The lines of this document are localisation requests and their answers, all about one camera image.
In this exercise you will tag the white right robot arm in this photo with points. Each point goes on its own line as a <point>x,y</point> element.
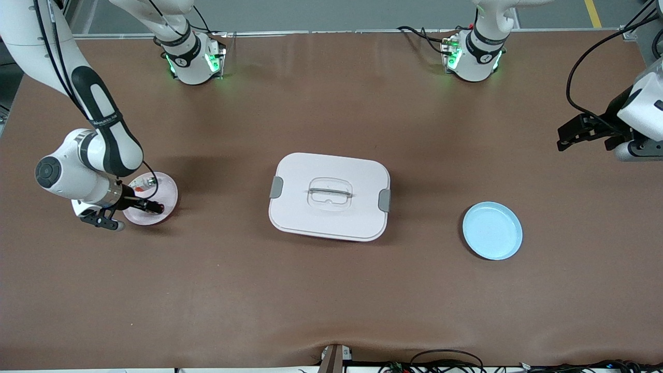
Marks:
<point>67,171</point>

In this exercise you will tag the pink round plate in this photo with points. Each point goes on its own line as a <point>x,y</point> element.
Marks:
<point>166,197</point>

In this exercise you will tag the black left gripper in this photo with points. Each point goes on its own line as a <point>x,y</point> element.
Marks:
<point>609,120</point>

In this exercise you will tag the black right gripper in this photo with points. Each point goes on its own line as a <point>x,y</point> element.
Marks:
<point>130,200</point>

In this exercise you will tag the grey switch with green end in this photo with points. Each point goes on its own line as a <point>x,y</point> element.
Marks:
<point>147,183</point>

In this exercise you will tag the light blue round plate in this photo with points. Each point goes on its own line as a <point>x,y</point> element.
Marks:
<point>492,230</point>

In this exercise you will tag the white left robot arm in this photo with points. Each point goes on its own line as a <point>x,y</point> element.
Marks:
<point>479,57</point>

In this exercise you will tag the white lidded box grey clips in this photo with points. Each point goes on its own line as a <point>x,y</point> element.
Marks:
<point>331,217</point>

